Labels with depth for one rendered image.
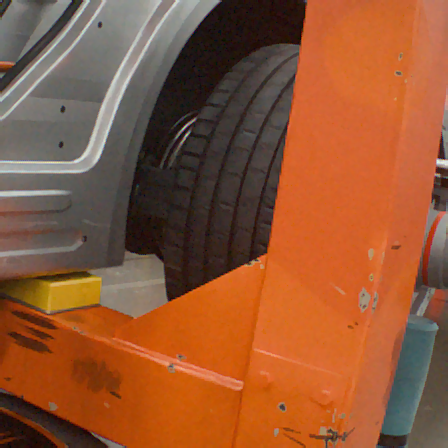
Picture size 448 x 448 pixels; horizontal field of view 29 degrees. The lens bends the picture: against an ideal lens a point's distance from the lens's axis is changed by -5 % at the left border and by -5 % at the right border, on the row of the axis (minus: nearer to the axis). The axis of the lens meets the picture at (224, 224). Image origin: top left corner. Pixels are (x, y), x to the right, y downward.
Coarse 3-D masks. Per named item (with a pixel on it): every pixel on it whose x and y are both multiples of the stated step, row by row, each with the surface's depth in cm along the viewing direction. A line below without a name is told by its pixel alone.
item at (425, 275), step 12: (432, 216) 154; (444, 216) 154; (432, 228) 152; (444, 228) 151; (432, 240) 151; (444, 240) 150; (432, 252) 151; (444, 252) 150; (420, 264) 152; (432, 264) 151; (444, 264) 150; (420, 276) 154; (432, 276) 152; (444, 276) 151; (444, 288) 155
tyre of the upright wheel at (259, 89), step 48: (288, 48) 161; (240, 96) 148; (288, 96) 145; (192, 144) 147; (240, 144) 143; (192, 192) 146; (240, 192) 142; (192, 240) 146; (240, 240) 141; (192, 288) 148
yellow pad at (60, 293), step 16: (80, 272) 147; (0, 288) 142; (16, 288) 140; (32, 288) 138; (48, 288) 136; (64, 288) 139; (80, 288) 142; (96, 288) 146; (32, 304) 138; (48, 304) 136; (64, 304) 139; (80, 304) 143; (96, 304) 146
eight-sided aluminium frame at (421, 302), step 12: (444, 120) 166; (444, 132) 168; (444, 144) 170; (444, 156) 172; (432, 192) 181; (444, 192) 179; (432, 204) 184; (444, 204) 179; (420, 288) 181; (432, 288) 181; (420, 300) 179; (420, 312) 179
